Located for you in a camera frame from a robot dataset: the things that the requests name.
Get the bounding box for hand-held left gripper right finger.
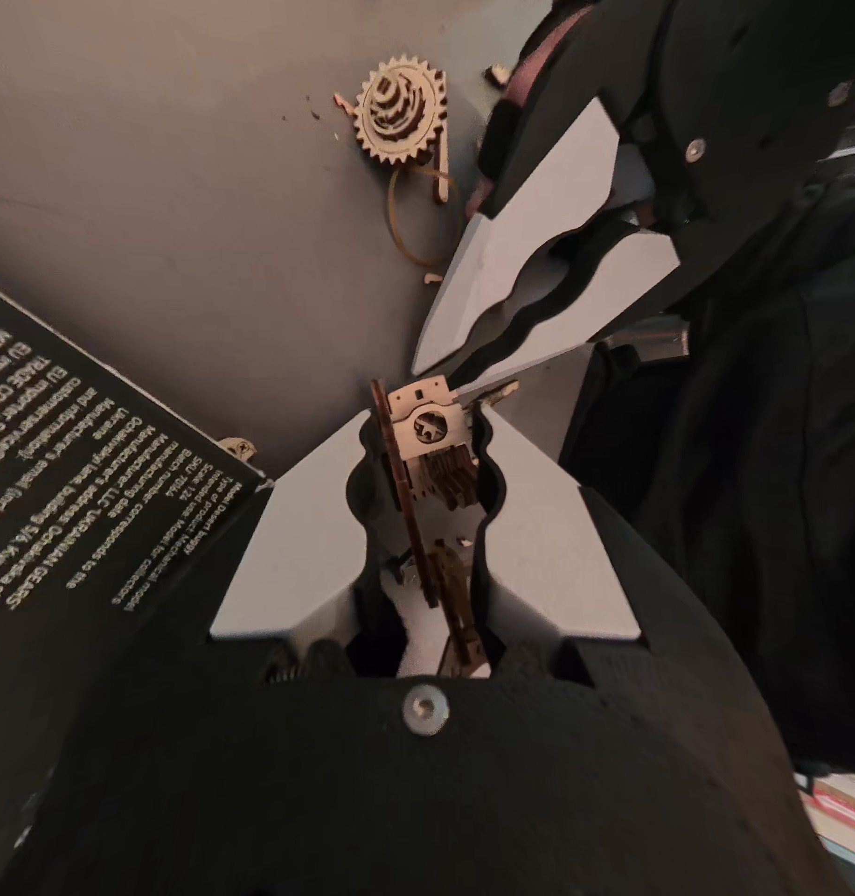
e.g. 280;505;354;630
471;406;643;672

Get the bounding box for black cardboard box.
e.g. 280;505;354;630
0;276;274;869

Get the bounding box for person's right hand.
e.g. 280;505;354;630
466;7;592;217

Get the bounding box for person's dark clothing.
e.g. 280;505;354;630
560;140;855;771

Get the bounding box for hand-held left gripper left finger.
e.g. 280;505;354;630
209;409;409;679

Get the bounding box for wooden buggy model assembly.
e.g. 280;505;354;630
370;374;521;679

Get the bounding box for scattered wood scraps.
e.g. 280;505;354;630
305;63;515;287

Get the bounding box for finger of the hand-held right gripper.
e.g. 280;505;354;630
411;97;622;377
448;216;683;389

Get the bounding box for stepped wooden gear stack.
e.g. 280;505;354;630
333;56;451;205

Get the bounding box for tan rubber band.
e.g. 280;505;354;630
387;164;463;268

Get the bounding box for stacked flat boxes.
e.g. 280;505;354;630
794;770;855;876

